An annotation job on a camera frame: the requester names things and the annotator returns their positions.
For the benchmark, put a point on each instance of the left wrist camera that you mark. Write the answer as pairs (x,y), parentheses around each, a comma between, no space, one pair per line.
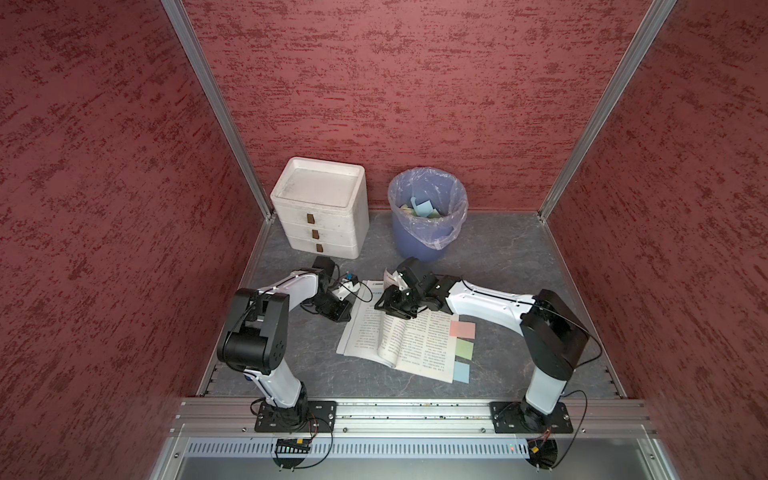
(348,285)

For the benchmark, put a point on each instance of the clear plastic bin liner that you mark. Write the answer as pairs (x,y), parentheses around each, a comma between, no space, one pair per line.
(427,207)

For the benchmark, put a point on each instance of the aluminium corner post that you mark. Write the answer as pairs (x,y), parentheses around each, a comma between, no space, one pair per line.
(183,28)
(647,31)

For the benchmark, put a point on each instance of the aluminium front rail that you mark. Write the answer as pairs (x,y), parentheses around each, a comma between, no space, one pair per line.
(449,418)

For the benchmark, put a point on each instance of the pink sticky note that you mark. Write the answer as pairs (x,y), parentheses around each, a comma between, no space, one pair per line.
(462,330)

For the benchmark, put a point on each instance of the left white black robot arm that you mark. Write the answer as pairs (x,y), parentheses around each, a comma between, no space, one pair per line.
(254,338)

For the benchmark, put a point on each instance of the right aluminium corner post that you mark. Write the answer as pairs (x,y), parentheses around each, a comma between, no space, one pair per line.
(647,31)

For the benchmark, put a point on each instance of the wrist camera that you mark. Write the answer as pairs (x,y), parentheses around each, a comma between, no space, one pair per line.
(348,285)
(394,279)

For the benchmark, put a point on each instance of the science magazine book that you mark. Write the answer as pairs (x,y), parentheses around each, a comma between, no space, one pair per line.
(421,346)

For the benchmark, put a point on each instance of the green sticky note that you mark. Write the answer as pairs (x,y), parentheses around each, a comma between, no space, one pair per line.
(464,349)

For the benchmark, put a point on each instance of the blue sticky note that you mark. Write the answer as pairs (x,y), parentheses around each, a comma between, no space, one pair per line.
(461,372)

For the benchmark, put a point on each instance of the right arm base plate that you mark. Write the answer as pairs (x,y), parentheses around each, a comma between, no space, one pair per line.
(517,417)

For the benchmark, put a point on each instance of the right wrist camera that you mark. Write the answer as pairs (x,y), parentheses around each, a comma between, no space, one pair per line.
(394,279)

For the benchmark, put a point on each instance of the left aluminium corner post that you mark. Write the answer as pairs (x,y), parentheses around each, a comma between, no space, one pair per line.
(183,28)

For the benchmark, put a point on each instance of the discarded notes in bin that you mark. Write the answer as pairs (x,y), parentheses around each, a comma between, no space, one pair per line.
(423,209)

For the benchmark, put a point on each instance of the blue trash bin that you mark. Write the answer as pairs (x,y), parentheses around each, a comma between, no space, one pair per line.
(423,237)

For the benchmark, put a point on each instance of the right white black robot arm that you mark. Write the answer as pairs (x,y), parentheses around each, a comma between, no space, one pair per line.
(554,336)

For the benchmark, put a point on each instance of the white three-drawer storage box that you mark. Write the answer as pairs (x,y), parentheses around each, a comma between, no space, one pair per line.
(322,206)

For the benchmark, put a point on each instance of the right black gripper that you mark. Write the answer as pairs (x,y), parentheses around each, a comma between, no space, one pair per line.
(391,303)

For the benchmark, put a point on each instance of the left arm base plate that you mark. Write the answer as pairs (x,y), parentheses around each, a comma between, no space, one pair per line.
(314,416)

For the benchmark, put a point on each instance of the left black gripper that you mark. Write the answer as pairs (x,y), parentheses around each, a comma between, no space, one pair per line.
(337,315)

